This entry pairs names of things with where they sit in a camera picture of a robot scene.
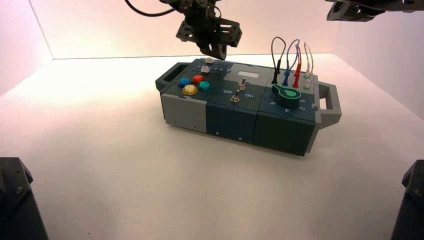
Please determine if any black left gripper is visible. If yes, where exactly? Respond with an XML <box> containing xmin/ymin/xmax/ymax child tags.
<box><xmin>175</xmin><ymin>16</ymin><xmax>243</xmax><ymax>62</ymax></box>

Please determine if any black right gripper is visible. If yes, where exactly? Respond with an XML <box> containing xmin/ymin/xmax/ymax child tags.
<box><xmin>326</xmin><ymin>0</ymin><xmax>387</xmax><ymax>23</ymax></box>

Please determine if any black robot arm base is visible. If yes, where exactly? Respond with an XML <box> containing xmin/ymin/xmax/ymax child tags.
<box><xmin>390</xmin><ymin>159</ymin><xmax>424</xmax><ymax>240</ymax></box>
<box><xmin>0</xmin><ymin>157</ymin><xmax>50</xmax><ymax>240</ymax></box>

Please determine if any yellow round push button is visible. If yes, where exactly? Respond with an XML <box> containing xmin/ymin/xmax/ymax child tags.
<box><xmin>182</xmin><ymin>84</ymin><xmax>199</xmax><ymax>96</ymax></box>

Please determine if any dark teal grey control box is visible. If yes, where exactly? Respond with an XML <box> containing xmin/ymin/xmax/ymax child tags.
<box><xmin>154</xmin><ymin>57</ymin><xmax>342</xmax><ymax>157</ymax></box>

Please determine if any green rotary knob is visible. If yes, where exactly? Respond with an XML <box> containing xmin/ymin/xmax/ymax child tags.
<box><xmin>271</xmin><ymin>84</ymin><xmax>302</xmax><ymax>109</ymax></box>

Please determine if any black jumper cable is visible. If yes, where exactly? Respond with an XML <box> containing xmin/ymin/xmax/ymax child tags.
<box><xmin>270</xmin><ymin>36</ymin><xmax>287</xmax><ymax>85</ymax></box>

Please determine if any white jumper cable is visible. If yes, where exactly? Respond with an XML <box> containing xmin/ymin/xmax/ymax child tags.
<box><xmin>303</xmin><ymin>41</ymin><xmax>315</xmax><ymax>79</ymax></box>

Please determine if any blue jumper cable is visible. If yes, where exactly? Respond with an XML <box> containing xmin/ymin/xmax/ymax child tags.
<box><xmin>282</xmin><ymin>39</ymin><xmax>301</xmax><ymax>87</ymax></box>

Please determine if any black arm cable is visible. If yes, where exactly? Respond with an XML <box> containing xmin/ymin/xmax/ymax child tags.
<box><xmin>124</xmin><ymin>0</ymin><xmax>176</xmax><ymax>18</ymax></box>

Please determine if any red jumper cable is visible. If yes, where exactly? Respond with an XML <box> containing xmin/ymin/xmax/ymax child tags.
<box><xmin>292</xmin><ymin>43</ymin><xmax>303</xmax><ymax>89</ymax></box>

